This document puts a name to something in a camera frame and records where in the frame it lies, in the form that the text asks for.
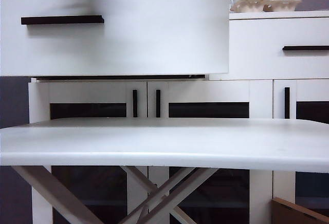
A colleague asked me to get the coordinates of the black drawer handle bar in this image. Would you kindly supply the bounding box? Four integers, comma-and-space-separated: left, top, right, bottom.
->
282, 45, 329, 52
21, 15, 105, 26

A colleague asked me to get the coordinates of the white drawer front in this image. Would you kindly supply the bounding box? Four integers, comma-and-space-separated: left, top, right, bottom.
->
228, 17, 329, 80
0, 0, 230, 81

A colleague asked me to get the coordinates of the white glass cabinet door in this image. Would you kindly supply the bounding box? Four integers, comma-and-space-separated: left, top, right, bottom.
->
273, 79, 329, 204
48, 80, 148, 224
147, 80, 273, 224

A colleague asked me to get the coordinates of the white sideboard cabinet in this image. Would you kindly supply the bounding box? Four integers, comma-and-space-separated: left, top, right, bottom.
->
27, 10, 329, 224

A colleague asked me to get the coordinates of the white crossed table leg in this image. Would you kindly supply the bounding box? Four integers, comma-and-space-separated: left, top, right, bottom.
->
120, 166, 197, 224
120, 167, 219, 224

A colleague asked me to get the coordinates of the thick beige table leg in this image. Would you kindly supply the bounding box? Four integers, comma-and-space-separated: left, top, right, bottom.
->
11, 165, 103, 224

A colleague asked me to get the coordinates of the brown cardboard box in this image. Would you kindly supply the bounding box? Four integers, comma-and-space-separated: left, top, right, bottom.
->
271, 197, 329, 224

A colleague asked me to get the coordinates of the black door handle bar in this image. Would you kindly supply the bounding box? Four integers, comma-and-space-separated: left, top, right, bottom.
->
155, 89, 162, 118
132, 89, 139, 118
284, 86, 291, 119

